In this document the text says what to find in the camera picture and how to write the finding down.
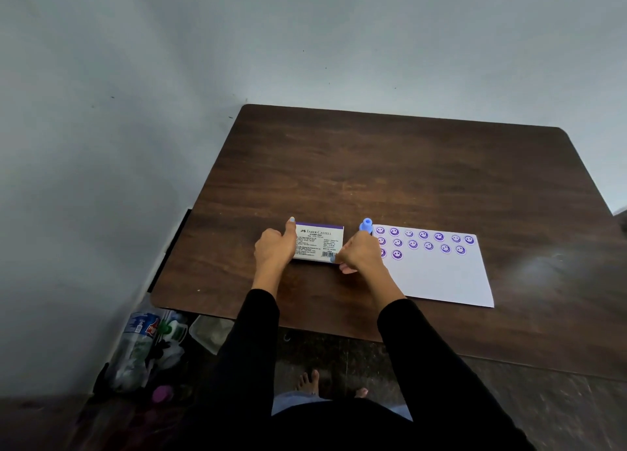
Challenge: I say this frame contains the person's left hand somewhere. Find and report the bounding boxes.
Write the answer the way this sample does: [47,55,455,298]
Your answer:
[253,217,297,284]

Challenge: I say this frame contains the person's right hand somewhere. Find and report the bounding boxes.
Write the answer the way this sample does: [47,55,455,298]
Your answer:
[330,229,394,284]

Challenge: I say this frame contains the white stamp pad box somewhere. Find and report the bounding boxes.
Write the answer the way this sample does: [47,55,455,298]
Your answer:
[292,222,345,264]

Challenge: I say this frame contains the person's left forearm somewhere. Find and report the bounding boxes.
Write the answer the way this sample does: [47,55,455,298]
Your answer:
[203,272,285,419]

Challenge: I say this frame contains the person's right forearm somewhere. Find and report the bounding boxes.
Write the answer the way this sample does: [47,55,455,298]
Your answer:
[368,270,536,451]

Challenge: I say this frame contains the white paper with purple smileys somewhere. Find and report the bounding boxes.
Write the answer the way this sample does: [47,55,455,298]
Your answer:
[372,225,495,308]

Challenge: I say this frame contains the person's left foot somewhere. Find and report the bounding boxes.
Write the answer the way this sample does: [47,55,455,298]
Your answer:
[294,369,320,397]

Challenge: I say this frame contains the blue jeans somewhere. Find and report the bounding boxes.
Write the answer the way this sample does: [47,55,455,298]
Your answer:
[271,391,413,422]

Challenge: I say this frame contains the black shirt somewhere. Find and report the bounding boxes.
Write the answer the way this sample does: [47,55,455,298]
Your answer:
[193,398,495,451]

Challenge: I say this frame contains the clear plastic bottle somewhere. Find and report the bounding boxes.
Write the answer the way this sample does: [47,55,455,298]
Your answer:
[109,310,162,393]

